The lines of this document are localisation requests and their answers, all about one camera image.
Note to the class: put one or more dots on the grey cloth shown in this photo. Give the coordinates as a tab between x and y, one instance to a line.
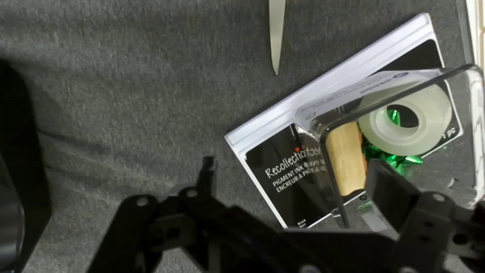
142	91

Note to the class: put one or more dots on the cork stopper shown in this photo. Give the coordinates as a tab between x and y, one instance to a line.
346	160

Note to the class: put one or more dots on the clear tape roll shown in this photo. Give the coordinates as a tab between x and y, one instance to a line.
434	118

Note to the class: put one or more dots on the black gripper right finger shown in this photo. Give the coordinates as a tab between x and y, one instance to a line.
429	227

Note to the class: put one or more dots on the green gift bow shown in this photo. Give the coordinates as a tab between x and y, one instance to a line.
399	162

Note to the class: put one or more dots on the black ink pad package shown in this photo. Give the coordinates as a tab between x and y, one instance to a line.
282	175

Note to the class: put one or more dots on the green and blue scissors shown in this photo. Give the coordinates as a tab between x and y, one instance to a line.
276	34

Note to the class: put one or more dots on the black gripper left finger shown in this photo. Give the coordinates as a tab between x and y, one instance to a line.
152	227

